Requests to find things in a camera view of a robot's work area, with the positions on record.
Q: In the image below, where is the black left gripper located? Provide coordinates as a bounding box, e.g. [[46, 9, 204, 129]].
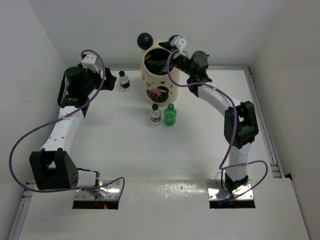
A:
[[78, 63, 116, 95]]

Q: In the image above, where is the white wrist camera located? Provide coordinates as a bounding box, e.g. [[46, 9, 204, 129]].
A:
[[81, 54, 99, 73], [170, 35, 187, 53]]

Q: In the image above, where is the cream bin with black ears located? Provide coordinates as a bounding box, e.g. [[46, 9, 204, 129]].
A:
[[137, 32, 180, 108]]

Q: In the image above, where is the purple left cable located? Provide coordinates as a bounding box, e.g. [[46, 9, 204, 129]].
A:
[[9, 49, 125, 201]]

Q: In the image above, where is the purple cable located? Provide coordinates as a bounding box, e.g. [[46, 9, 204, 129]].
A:
[[166, 48, 269, 202], [9, 49, 125, 201]]

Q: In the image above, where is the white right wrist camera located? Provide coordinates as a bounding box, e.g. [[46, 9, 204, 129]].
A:
[[170, 35, 187, 53]]

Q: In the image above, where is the metal base plate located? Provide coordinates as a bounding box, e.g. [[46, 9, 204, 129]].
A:
[[74, 180, 123, 201], [207, 180, 254, 201]]

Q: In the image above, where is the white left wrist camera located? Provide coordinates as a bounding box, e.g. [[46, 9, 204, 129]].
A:
[[81, 54, 99, 73]]

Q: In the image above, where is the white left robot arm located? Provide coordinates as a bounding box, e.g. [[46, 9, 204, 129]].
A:
[[29, 64, 117, 191]]

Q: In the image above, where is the green plastic bottle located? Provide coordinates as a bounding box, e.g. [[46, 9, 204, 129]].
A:
[[164, 103, 177, 126]]

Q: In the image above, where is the black cap bottle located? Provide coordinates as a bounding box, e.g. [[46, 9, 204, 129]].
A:
[[118, 70, 130, 90]]

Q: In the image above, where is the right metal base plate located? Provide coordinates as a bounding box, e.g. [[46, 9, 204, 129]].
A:
[[207, 180, 254, 201]]

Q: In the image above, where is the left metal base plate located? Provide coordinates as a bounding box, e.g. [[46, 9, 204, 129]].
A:
[[74, 180, 123, 201]]

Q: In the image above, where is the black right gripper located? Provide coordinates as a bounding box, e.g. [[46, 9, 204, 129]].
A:
[[147, 40, 195, 77]]

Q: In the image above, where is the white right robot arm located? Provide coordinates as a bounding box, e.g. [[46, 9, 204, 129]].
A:
[[159, 41, 259, 193]]

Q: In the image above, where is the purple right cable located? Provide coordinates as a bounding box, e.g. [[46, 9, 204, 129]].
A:
[[166, 48, 269, 202]]

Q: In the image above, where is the blue label clear bottle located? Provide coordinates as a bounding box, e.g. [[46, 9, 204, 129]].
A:
[[149, 103, 162, 126]]

